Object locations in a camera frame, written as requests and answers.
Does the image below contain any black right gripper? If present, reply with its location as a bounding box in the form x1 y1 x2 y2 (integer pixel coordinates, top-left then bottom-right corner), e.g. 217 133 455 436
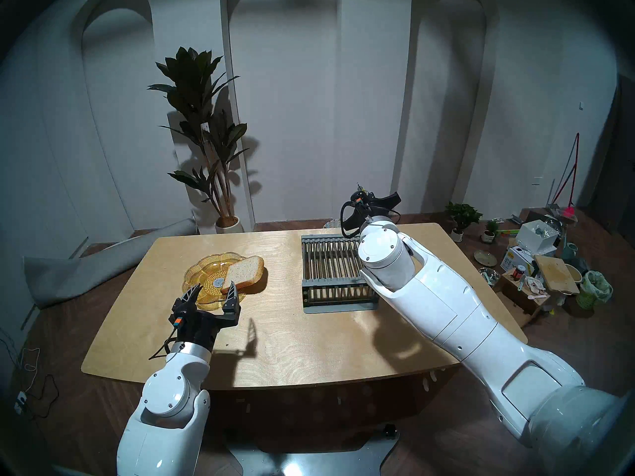
349 191 402 221

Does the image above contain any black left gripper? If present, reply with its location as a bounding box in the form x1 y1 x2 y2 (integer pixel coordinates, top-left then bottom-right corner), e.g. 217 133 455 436
170 280 243 353

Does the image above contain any amber glass flower plate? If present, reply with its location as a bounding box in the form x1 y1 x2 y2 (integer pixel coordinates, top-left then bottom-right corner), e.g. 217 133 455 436
182 252 247 311

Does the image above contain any slice of bread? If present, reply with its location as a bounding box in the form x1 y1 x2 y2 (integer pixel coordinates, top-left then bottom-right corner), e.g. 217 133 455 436
220 255 265 296

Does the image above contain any grey dish drying rack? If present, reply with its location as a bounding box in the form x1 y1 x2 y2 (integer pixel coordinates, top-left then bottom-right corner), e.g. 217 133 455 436
301 234 380 314

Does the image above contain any bushy small potted plant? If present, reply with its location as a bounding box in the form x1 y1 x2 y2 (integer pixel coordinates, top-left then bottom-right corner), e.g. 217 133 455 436
445 201 483 242

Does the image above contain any white cardboard box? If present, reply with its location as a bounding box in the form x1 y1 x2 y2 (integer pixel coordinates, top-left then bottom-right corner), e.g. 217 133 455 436
500 246 536 275

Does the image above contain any white kitchen appliance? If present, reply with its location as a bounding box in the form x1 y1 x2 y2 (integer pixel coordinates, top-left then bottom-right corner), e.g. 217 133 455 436
515 220 558 256

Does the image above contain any low wooden stool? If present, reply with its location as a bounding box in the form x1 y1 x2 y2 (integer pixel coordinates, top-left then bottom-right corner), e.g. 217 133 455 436
499 268 551 327

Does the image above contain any wooden cutting board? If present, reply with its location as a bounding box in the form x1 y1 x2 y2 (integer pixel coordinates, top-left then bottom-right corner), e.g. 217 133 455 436
534 255 580 296

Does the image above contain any tall potted plant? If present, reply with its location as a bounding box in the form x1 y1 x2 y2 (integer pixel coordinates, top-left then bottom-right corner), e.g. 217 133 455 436
147 47 249 234

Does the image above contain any green mesh bag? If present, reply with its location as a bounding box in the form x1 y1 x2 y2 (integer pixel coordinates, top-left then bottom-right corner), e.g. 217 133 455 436
575 271 614 310

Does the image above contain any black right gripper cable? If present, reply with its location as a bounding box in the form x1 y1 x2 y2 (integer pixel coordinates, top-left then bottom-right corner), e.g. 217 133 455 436
340 202 365 239

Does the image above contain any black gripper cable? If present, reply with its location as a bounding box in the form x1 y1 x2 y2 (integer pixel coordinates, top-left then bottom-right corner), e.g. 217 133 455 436
149 337 179 361
340 202 365 239

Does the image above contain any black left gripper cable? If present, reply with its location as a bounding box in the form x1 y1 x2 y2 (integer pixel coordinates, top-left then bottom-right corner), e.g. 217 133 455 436
149 337 179 361

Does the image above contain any white floor cable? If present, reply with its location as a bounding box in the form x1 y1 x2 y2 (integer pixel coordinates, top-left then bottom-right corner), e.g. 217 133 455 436
17 347 41 394

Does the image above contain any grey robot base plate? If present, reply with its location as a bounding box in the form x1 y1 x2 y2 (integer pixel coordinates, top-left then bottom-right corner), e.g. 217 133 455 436
226 423 400 476

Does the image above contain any red handled broom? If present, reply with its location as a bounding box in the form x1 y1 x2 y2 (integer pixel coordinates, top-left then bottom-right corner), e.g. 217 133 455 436
546 133 580 223

